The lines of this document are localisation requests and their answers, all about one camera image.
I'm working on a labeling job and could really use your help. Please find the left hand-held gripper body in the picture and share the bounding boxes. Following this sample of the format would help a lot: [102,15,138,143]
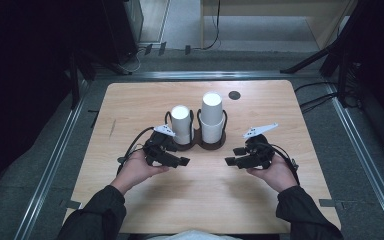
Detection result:
[142,124,181,168]

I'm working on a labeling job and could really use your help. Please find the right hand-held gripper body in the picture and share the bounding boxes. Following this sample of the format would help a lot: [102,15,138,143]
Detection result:
[243,123,279,169]

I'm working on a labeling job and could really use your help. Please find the short stack of white cups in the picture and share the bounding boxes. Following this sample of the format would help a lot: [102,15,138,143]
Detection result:
[170,104,195,146]

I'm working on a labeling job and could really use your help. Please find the black double cup holder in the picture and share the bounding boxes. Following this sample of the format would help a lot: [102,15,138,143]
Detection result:
[164,108,229,152]

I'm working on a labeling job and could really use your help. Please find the person's left hand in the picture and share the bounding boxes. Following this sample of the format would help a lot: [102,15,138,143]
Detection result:
[110,149,170,195]

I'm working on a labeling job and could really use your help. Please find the person's right hand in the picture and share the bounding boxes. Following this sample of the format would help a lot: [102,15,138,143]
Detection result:
[246,153,299,194]

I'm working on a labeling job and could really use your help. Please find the tall stack of white cups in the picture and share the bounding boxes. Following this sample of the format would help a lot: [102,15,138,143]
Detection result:
[200,92,225,145]

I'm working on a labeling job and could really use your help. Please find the person's light cloth lap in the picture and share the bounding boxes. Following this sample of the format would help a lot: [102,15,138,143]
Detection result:
[146,229,243,240]

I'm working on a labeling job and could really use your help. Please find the grey tape strip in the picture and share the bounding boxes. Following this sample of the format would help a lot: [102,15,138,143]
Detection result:
[318,198,337,208]
[59,199,82,210]

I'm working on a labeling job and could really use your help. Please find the black cabinet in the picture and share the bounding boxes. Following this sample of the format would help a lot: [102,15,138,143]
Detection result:
[101,0,144,65]

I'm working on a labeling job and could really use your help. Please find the black tripod stand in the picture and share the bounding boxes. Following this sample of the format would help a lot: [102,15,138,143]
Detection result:
[279,0,384,109]

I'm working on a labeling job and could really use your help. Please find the light wooden furniture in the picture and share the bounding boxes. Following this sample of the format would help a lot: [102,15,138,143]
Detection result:
[199,0,359,51]

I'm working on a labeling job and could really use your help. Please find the left hand-held gripper cable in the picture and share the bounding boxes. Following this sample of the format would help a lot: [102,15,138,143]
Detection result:
[116,126,156,176]

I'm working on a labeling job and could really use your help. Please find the hand-held gripper cable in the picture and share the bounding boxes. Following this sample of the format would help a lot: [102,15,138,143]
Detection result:
[116,126,156,176]
[266,143,301,186]

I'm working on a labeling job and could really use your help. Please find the right hand-held gripper cable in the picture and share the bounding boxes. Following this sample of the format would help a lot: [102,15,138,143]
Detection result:
[266,143,301,186]

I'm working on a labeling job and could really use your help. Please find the black floor cables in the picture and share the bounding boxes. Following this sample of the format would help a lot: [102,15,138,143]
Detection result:
[293,81,340,114]

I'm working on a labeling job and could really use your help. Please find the metal floor rail frame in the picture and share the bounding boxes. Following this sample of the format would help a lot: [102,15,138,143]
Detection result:
[13,70,384,240]

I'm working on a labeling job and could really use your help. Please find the white floor cable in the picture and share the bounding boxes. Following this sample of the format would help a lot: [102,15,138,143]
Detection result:
[119,46,148,74]

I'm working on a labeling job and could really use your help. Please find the hanging black cable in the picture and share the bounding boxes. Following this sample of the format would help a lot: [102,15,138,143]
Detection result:
[202,0,222,51]

